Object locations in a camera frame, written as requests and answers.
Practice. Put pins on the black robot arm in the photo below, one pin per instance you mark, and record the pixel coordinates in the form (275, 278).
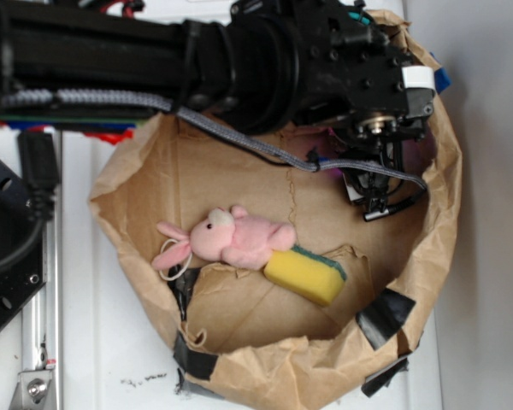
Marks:
(71, 62)

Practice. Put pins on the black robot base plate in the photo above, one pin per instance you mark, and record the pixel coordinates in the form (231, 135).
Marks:
(20, 282)

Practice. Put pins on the yellow green sponge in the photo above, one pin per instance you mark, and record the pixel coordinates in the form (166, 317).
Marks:
(312, 276)

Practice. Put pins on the aluminium extrusion rail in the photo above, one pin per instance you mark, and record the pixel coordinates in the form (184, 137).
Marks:
(41, 317)

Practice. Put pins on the pink plush bunny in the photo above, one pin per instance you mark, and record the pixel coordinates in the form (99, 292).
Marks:
(232, 236)

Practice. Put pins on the brown paper bag bin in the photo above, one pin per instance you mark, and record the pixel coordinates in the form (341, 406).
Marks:
(350, 299)

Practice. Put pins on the metal corner bracket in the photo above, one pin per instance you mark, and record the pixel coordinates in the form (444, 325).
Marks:
(32, 390)

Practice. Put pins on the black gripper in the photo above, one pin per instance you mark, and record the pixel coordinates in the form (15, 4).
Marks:
(372, 94)

